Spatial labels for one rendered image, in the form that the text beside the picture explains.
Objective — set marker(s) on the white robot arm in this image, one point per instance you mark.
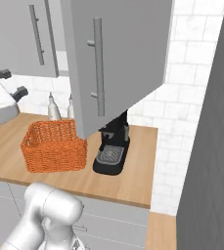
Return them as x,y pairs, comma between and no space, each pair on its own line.
51,208

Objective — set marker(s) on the orange woven basket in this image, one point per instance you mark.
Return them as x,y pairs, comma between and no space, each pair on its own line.
51,153

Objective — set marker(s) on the grey base cabinet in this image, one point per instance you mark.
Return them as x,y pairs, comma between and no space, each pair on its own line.
116,228

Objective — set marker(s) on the tall grey cabinet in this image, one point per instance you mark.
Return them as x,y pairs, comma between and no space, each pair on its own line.
211,162

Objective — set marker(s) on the white bottle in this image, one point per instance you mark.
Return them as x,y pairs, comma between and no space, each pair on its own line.
53,110
70,109

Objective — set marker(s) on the black coffee machine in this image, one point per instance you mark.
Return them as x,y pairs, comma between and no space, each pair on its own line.
112,164

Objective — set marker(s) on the grey wall cabinet door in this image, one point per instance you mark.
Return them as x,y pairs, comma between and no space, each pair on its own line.
133,58
9,35

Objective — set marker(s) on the grey wall cabinet body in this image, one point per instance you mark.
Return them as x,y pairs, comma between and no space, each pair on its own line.
56,26

